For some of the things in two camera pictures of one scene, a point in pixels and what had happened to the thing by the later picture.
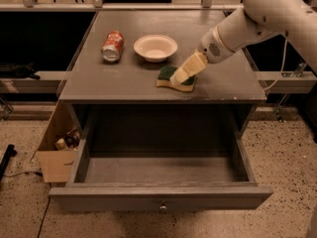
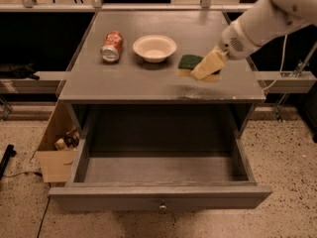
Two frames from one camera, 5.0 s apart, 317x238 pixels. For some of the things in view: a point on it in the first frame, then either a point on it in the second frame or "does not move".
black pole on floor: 10,152 does not move
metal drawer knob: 163,206 does not move
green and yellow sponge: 164,79 -> 186,64
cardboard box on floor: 59,145 does not move
